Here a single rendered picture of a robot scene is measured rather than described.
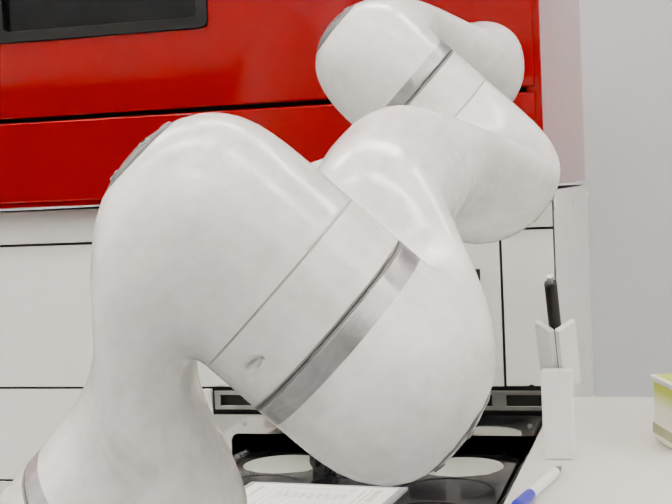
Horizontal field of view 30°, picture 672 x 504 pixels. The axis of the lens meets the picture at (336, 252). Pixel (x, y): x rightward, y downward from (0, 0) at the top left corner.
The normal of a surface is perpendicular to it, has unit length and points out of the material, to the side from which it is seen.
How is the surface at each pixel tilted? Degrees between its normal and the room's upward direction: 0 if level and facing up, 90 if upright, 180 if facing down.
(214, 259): 92
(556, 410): 90
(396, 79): 92
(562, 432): 90
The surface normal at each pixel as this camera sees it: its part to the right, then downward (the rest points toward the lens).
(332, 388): -0.21, 0.28
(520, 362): -0.26, 0.06
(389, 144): 0.09, -0.83
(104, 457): -0.56, 0.14
